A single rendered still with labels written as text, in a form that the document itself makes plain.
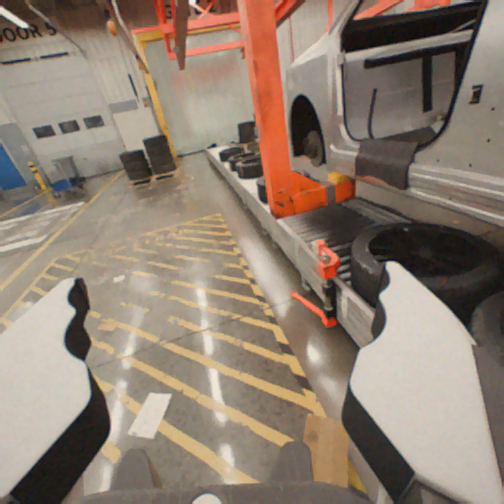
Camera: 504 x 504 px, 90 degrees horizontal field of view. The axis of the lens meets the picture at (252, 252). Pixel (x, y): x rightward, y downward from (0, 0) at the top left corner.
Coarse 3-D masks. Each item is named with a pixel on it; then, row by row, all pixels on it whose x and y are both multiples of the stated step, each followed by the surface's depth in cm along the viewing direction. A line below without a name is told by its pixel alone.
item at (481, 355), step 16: (480, 352) 6; (480, 368) 6; (496, 368) 6; (480, 384) 6; (496, 384) 6; (496, 400) 5; (496, 416) 5; (496, 432) 5; (496, 448) 5; (416, 480) 4; (416, 496) 4; (432, 496) 4
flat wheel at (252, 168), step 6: (240, 162) 440; (246, 162) 442; (252, 162) 439; (258, 162) 410; (240, 168) 416; (246, 168) 409; (252, 168) 407; (258, 168) 407; (240, 174) 424; (246, 174) 415; (252, 174) 412; (258, 174) 411
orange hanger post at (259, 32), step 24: (240, 0) 136; (264, 0) 132; (264, 24) 137; (264, 48) 142; (264, 72) 147; (264, 96) 153; (264, 120) 159; (264, 144) 167; (264, 168) 183; (288, 168) 176; (288, 192) 184; (288, 216) 193
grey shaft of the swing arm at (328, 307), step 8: (328, 256) 133; (328, 264) 133; (328, 280) 138; (328, 288) 140; (328, 296) 143; (336, 296) 142; (328, 304) 147; (336, 304) 145; (328, 312) 149; (336, 312) 148; (336, 320) 151
